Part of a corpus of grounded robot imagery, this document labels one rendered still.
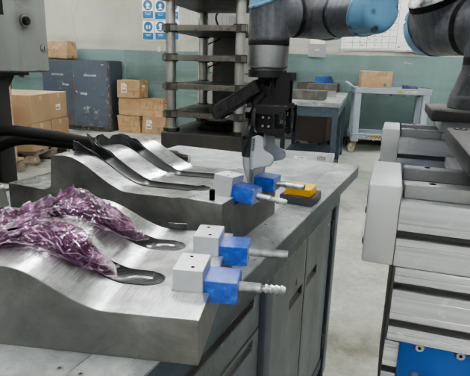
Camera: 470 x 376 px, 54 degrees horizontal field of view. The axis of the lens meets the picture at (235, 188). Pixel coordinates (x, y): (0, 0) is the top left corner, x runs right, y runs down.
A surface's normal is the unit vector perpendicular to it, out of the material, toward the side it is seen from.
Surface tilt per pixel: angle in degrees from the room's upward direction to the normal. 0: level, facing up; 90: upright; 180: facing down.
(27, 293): 90
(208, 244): 90
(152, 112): 84
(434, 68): 90
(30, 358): 0
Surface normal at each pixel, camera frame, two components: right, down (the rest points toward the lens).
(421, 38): -0.81, 0.54
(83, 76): -0.23, 0.25
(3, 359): 0.03, -0.97
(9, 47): 0.91, 0.13
